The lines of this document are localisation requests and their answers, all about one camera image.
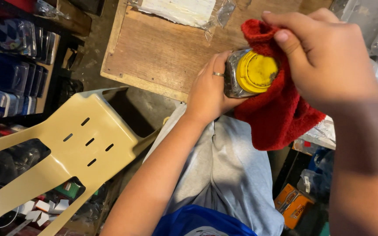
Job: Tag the person's left hand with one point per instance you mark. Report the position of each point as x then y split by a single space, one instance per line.
205 95

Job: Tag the person's right hand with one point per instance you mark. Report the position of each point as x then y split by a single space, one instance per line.
333 59

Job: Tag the clear plastic jar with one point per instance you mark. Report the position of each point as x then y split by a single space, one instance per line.
231 78

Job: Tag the red terry cloth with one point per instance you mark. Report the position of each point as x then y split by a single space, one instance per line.
277 118

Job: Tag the yellow jar lid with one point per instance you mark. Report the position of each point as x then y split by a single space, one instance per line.
256 71

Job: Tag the brown wooden table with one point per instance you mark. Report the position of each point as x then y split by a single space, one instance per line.
162 49

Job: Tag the clear bag with red label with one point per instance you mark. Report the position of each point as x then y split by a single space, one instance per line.
320 134

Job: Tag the person's grey trousers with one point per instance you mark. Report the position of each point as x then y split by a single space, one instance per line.
231 170

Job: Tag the clear bag with white paper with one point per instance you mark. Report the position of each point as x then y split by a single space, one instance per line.
179 11

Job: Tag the blue plastic bag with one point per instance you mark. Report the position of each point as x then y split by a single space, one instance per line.
320 177

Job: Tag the person's blue shirt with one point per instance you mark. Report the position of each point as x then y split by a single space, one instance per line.
202 221

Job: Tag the beige plastic chair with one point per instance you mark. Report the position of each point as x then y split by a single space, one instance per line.
77 147

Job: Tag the orange cardboard box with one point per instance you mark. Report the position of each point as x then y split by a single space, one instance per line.
292 206

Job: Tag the brown wooden plank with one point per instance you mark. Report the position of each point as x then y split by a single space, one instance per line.
71 18

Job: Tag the green small box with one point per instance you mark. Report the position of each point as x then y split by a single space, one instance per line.
67 189

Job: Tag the rack of packaged phone cases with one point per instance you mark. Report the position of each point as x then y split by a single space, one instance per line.
11 72

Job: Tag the heap of small white boxes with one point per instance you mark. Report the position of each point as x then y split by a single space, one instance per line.
41 209

